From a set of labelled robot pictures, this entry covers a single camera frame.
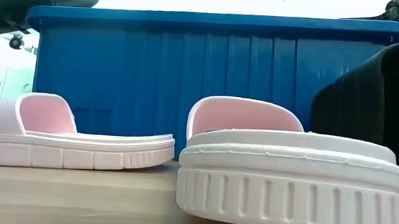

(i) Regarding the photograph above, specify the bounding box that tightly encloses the pink foam slide sandal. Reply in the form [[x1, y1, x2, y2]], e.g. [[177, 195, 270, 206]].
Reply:
[[0, 89, 179, 178], [173, 93, 399, 224]]

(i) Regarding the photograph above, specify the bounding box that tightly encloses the black foam slide sandal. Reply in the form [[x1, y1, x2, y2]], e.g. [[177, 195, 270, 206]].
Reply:
[[305, 36, 399, 205]]

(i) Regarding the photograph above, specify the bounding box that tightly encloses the blue plastic bin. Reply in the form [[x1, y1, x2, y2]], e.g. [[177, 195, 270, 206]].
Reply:
[[18, 0, 399, 175]]

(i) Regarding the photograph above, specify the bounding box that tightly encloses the round black device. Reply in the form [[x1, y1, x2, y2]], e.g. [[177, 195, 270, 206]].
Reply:
[[8, 33, 25, 51]]

